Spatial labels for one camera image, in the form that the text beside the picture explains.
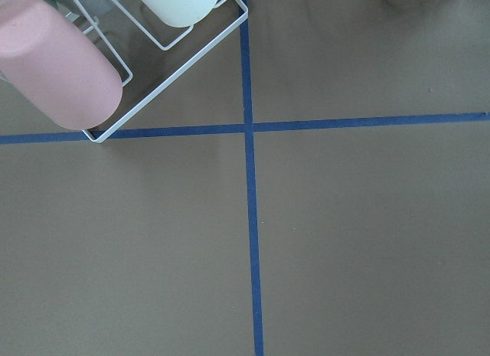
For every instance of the white wire cup rack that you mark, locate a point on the white wire cup rack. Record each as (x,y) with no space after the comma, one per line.
(102,136)

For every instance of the white cup on rack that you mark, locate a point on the white cup on rack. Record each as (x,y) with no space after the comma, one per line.
(180,13)

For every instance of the pink cup on rack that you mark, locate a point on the pink cup on rack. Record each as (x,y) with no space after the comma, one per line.
(56,67)

